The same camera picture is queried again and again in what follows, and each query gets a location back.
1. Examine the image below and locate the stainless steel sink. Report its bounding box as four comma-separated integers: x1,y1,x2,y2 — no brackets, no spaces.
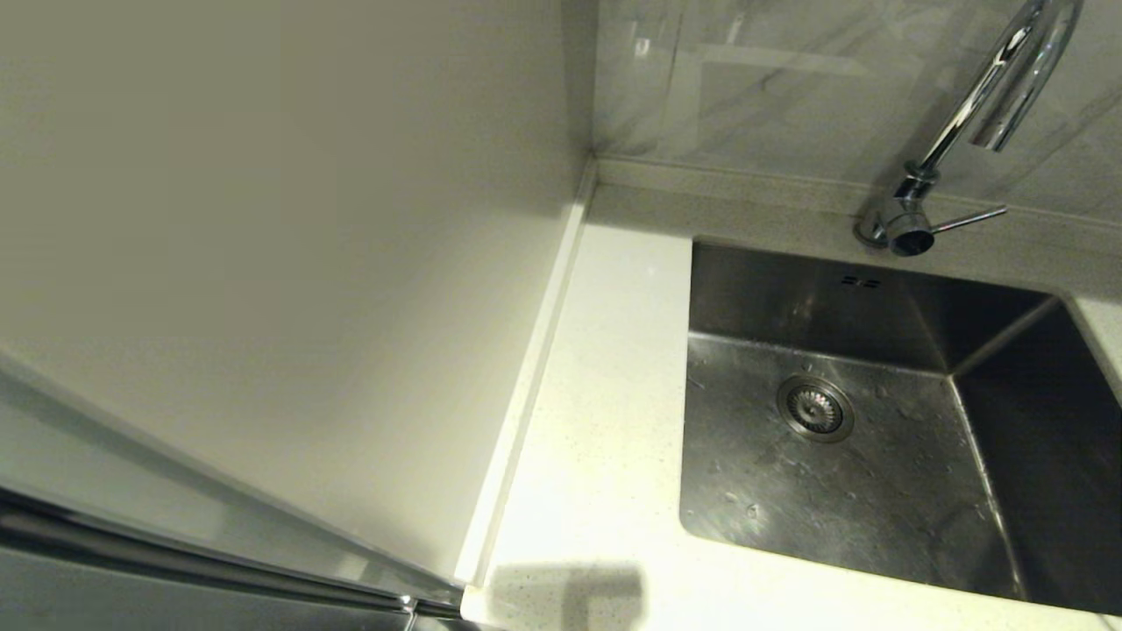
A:
679,238,1122,616

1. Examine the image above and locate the round metal drain strainer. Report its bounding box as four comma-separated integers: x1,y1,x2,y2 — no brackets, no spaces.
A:
776,375,856,443

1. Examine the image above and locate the tall white cabinet panel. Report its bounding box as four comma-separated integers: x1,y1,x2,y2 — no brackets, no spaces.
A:
0,0,599,606

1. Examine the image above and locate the chrome gooseneck faucet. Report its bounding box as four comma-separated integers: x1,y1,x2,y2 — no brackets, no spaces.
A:
855,0,1086,258

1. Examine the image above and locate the stainless steel appliance door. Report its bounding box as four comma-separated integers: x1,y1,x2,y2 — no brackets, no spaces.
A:
0,543,413,631

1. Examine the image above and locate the chrome handle bar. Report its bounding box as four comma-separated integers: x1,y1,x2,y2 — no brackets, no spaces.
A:
0,486,483,631

